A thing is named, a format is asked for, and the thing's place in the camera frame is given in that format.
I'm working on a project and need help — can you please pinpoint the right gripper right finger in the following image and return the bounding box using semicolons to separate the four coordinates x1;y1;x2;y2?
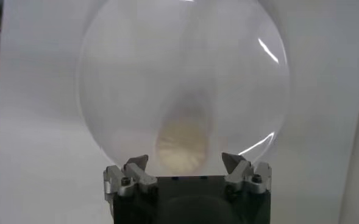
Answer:
221;152;273;195

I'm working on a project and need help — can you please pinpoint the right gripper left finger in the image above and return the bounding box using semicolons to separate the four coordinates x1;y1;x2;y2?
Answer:
103;154;159;201

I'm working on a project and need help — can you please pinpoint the white steamed baozi bun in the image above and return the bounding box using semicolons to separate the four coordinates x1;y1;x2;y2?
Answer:
154;115;212;177

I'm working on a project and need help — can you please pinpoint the round white plate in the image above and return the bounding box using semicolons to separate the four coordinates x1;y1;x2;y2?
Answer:
77;0;291;177

